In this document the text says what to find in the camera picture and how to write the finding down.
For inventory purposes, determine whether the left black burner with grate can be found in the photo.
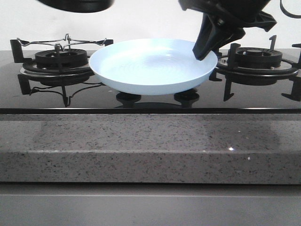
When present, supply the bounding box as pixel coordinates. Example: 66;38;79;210
10;34;114;95

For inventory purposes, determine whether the black frying pan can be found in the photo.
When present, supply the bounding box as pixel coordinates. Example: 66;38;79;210
40;0;114;13

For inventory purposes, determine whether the light blue plate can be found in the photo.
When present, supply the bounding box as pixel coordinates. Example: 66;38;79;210
89;39;218;95

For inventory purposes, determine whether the right black burner with grate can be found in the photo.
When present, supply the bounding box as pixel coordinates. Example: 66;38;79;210
209;35;301;102

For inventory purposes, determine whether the wire pan support ring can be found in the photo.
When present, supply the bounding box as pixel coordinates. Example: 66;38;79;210
16;33;108;51

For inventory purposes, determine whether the black cable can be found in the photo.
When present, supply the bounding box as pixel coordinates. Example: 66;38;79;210
279;0;301;19

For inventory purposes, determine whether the black burner with grate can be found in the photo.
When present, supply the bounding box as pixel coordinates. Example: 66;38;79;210
10;34;114;95
209;35;301;102

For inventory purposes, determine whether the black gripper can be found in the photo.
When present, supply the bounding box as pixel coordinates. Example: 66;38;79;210
179;0;277;59

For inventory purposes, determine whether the black glass gas cooktop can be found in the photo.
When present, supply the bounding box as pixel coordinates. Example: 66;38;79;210
0;51;301;114

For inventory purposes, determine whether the grey cabinet front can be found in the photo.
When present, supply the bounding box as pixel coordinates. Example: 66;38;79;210
0;183;301;226

